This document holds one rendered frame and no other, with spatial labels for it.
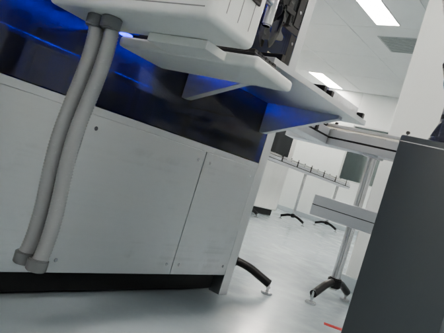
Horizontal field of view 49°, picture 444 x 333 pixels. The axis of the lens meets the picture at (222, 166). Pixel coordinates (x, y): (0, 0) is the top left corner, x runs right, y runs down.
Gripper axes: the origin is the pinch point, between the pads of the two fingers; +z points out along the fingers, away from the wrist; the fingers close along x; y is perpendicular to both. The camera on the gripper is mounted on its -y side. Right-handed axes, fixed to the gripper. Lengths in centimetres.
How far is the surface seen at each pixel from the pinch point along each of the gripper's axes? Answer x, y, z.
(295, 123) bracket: 3.4, 39.7, 19.1
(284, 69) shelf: -20.1, -13.0, 11.6
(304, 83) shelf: -20.1, -0.1, 11.8
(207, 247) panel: 19, 29, 78
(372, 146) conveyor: 4, 122, 10
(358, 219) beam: 0, 125, 50
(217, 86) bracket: 5.1, -10.3, 19.6
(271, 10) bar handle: -32, -42, 7
